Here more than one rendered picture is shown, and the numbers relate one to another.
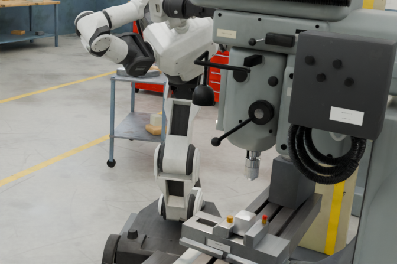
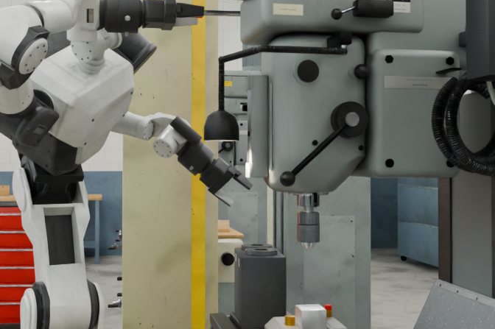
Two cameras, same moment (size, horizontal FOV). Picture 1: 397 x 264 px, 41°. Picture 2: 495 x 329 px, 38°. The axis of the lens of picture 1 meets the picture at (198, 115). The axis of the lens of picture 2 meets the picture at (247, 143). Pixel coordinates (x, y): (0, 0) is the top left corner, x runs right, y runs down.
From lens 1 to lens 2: 1.07 m
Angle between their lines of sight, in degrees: 41
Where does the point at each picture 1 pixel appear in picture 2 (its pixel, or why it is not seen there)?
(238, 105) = (309, 118)
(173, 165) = (69, 315)
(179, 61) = (95, 118)
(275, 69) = (356, 57)
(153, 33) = (48, 74)
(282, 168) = (258, 268)
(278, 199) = (258, 319)
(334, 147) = not seen: hidden behind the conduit
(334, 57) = not seen: outside the picture
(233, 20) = not seen: outside the picture
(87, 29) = (9, 29)
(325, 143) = not seen: hidden behind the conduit
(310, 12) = not seen: outside the picture
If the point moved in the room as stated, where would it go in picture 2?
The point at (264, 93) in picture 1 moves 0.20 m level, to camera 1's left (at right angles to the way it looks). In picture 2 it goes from (345, 93) to (267, 87)
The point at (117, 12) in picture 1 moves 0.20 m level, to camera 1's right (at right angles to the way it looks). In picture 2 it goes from (49, 7) to (141, 19)
